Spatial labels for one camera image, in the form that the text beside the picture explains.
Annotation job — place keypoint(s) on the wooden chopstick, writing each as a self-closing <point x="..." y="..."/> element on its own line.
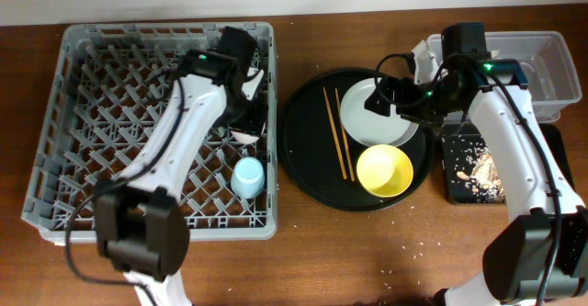
<point x="345" y="141"/>
<point x="335" y="135"/>

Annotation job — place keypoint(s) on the clear plastic bin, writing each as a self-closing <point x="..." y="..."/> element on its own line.
<point x="543" y="56"/>

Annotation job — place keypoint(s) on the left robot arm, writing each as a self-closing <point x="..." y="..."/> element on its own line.
<point x="140" y="227"/>

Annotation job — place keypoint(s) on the round black tray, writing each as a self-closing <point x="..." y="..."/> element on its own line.
<point x="307" y="151"/>

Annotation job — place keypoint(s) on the black rectangular tray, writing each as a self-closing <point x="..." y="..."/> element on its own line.
<point x="452" y="147"/>

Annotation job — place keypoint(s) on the food scraps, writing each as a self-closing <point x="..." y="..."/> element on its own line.
<point x="476" y="177"/>

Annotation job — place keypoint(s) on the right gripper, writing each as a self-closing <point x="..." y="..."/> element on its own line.
<point x="404" y="85"/>

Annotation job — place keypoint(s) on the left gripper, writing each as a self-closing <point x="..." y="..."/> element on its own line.
<point x="255" y="121"/>

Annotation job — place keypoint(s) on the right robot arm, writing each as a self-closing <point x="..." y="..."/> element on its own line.
<point x="541" y="256"/>

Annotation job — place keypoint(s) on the yellow bowl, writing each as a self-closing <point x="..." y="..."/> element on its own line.
<point x="384" y="171"/>

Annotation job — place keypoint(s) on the grey plate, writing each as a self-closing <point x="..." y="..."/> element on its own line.
<point x="367" y="127"/>

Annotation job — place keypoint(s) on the grey dishwasher rack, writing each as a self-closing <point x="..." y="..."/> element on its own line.
<point x="105" y="102"/>

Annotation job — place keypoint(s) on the blue cup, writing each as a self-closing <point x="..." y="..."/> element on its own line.
<point x="248" y="178"/>

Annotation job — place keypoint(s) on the pink cup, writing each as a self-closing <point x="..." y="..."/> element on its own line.
<point x="245" y="137"/>

